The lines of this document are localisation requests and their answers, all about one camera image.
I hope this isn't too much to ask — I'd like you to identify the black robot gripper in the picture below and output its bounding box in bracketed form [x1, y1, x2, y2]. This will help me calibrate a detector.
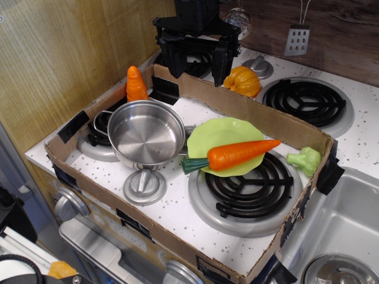
[153, 1, 241, 86]

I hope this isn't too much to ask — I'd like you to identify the orange toy carrot green stem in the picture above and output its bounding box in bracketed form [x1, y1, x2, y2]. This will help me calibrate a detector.
[182, 140, 281, 177]

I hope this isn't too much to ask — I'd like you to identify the upright orange toy carrot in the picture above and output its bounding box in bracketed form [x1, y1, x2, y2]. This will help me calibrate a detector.
[126, 66, 149, 102]

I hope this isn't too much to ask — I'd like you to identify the light green plastic plate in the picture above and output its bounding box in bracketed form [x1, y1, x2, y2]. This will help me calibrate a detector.
[187, 117, 264, 177]

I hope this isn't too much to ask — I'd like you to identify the orange toy pumpkin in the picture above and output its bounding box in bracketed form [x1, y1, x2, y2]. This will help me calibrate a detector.
[223, 66, 262, 98]

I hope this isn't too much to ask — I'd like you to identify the hanging metal strainer ladle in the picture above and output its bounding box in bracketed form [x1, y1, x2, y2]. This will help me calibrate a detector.
[222, 1, 252, 40]

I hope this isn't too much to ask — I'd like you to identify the silver stovetop knob back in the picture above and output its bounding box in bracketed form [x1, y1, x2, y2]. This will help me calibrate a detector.
[242, 56, 274, 80]

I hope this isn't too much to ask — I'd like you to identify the silver stovetop knob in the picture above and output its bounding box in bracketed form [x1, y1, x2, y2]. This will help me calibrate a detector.
[123, 169, 167, 206]
[242, 56, 274, 80]

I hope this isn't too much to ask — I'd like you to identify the stainless steel pot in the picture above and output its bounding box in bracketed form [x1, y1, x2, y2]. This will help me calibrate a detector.
[93, 100, 187, 170]

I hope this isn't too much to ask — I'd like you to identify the hanging metal slotted spatula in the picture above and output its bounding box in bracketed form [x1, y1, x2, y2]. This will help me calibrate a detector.
[284, 1, 310, 57]

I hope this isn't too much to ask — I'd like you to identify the back right black burner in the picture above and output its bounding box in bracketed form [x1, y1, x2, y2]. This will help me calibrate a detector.
[256, 77, 354, 138]

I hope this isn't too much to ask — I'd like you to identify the front left black burner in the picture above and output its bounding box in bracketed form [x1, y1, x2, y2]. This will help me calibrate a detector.
[77, 98, 127, 162]

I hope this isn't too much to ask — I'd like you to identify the silver stovetop knob front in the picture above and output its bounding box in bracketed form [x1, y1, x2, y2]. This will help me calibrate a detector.
[123, 169, 167, 206]

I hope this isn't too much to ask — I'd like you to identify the green toy broccoli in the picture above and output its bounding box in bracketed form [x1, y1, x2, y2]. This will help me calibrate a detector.
[286, 147, 321, 177]

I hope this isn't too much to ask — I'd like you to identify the front right black burner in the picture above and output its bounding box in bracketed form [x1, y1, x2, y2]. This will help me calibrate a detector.
[188, 151, 303, 238]

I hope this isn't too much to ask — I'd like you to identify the silver oven knob left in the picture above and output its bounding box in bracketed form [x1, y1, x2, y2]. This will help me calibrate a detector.
[54, 187, 90, 222]

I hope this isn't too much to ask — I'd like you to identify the silver oven knob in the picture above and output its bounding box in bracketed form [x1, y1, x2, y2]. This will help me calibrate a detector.
[162, 260, 204, 284]
[54, 187, 90, 222]

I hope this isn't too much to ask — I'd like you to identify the silver oven knob right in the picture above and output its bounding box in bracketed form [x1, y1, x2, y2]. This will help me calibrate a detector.
[162, 260, 204, 284]

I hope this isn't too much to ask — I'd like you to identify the stainless steel sink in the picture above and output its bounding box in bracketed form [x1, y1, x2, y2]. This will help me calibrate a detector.
[280, 168, 378, 283]

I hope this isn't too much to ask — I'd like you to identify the black device left edge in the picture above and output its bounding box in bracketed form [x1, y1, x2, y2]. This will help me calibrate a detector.
[1, 186, 38, 243]

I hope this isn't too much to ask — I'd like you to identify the silver sink drain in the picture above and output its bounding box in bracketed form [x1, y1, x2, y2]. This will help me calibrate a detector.
[301, 254, 378, 284]

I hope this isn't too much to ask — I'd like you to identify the orange object bottom left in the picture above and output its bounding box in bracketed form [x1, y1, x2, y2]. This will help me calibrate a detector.
[47, 261, 78, 279]

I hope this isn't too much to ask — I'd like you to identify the silver oven door handle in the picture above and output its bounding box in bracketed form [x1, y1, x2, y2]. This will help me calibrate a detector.
[59, 219, 140, 283]

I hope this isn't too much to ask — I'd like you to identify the black cable bottom left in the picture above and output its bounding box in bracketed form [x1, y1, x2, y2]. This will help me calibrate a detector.
[0, 253, 45, 284]

